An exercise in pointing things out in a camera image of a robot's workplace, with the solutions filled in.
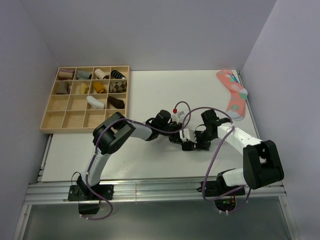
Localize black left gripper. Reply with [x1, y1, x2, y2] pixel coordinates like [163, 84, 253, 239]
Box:
[158, 122, 189, 147]

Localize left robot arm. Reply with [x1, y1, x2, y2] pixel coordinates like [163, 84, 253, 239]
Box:
[76, 110, 182, 200]

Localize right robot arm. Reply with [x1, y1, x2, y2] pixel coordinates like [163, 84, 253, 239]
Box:
[195, 109, 285, 197]

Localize pink patterned sock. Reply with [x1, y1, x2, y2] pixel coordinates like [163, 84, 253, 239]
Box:
[216, 69, 248, 121]

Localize dark brown rolled sock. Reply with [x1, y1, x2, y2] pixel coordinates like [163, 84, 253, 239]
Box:
[107, 96, 125, 109]

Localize brown checkered rolled sock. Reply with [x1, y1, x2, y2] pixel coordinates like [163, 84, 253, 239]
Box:
[109, 81, 127, 94]

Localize black white striped rolled sock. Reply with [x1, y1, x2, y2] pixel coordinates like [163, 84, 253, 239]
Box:
[110, 70, 126, 80]

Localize mustard yellow rolled sock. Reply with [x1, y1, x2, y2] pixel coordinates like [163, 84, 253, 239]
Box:
[93, 81, 107, 94]

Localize white brown rolled sock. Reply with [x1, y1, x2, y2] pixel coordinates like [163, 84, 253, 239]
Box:
[94, 68, 110, 80]

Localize wooden compartment tray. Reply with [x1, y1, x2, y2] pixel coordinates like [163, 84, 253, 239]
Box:
[40, 65, 130, 134]

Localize cream rolled sock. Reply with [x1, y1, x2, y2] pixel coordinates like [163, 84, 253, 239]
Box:
[74, 83, 90, 95]

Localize grey blue rolled sock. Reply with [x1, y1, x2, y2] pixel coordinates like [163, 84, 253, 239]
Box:
[76, 70, 92, 80]

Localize taupe rolled sock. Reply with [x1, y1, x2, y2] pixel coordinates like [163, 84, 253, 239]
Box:
[56, 82, 70, 95]

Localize beige purple rolled sock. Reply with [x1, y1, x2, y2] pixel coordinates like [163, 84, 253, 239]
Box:
[58, 69, 75, 79]

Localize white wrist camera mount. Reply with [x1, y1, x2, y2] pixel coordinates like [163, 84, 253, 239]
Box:
[171, 111, 186, 124]
[179, 128, 197, 144]

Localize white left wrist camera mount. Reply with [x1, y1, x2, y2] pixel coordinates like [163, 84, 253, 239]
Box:
[171, 111, 186, 124]

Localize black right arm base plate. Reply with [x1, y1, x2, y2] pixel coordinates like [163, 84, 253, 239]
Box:
[204, 179, 246, 197]

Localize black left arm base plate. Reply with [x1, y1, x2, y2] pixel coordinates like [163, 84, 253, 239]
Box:
[67, 184, 114, 202]

